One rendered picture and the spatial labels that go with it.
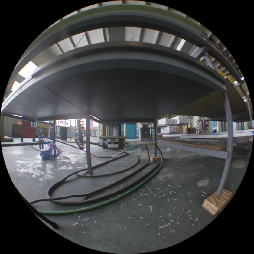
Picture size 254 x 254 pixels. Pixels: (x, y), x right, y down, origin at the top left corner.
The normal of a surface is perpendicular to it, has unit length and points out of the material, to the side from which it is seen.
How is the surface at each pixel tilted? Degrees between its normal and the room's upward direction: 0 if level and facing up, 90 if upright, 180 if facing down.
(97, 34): 180
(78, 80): 180
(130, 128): 90
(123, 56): 90
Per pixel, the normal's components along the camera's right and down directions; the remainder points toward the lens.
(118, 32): 0.02, 1.00
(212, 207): -1.00, 0.01
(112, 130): 0.21, -0.08
